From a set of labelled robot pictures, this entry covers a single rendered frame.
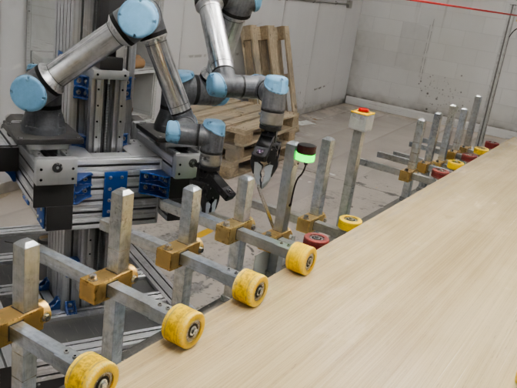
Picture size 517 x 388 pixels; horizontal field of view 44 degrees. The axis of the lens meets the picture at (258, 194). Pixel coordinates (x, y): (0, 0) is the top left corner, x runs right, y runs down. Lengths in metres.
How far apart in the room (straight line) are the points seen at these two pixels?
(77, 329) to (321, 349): 1.49
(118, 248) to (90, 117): 1.07
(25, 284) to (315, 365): 0.60
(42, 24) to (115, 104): 2.11
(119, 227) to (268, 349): 0.42
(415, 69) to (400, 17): 0.79
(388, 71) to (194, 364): 8.82
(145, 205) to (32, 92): 0.65
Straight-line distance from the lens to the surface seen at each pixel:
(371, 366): 1.41
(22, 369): 1.40
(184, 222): 1.64
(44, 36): 4.51
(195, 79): 2.47
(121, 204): 1.41
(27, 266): 1.29
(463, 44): 9.65
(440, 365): 1.49
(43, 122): 2.29
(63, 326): 2.75
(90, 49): 2.09
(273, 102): 1.98
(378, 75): 9.97
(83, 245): 2.62
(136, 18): 2.03
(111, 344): 1.57
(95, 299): 1.44
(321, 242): 1.96
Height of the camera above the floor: 1.63
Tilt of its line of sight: 18 degrees down
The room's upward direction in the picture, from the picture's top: 8 degrees clockwise
